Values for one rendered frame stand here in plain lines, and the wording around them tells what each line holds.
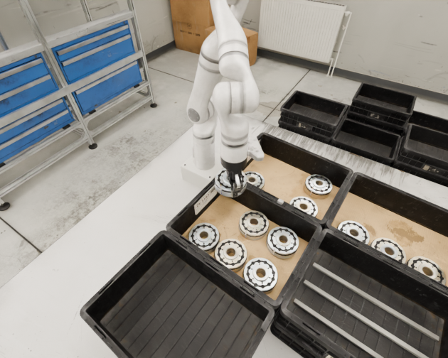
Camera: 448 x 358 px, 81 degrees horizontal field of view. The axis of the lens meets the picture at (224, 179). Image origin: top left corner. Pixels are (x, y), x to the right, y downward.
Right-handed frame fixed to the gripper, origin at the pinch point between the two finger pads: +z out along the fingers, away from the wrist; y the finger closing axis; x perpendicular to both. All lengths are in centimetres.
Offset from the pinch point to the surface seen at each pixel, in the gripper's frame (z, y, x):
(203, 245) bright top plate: 14.5, 10.3, -11.7
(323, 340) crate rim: 7.5, 43.7, 11.8
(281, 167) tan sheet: 17.5, -21.1, 26.8
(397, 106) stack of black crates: 52, -98, 155
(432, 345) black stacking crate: 18, 49, 43
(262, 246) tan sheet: 17.4, 13.2, 7.3
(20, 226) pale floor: 100, -77, -137
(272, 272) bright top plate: 14.6, 23.2, 7.1
